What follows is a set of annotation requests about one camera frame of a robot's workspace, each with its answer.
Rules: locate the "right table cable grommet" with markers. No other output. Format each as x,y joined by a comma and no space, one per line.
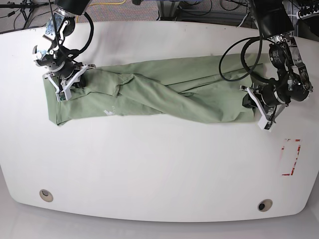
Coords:
265,205

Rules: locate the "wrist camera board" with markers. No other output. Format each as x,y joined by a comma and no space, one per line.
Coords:
268,126
61,96

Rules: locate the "white power strip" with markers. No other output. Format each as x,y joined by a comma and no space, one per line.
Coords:
308,12

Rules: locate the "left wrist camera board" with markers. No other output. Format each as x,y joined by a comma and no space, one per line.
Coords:
268,126

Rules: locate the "red tape rectangle marker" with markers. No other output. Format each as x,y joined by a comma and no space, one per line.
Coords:
289,155

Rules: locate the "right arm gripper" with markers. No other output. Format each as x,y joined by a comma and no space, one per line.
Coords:
68,76

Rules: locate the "black tripod legs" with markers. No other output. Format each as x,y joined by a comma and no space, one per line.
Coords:
25,9

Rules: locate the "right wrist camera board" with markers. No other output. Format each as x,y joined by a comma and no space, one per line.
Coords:
61,96

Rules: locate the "green polo shirt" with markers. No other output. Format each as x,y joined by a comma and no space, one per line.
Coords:
203,89

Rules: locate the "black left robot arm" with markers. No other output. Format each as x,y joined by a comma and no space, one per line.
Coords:
275,26

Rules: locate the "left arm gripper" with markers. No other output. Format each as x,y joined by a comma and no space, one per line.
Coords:
269,100

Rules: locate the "table cable grommet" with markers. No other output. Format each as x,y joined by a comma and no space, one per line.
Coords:
46,195
265,205

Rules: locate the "left table cable grommet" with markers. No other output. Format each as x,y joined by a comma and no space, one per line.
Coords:
46,195

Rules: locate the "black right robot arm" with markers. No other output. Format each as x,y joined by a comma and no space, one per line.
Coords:
59,26

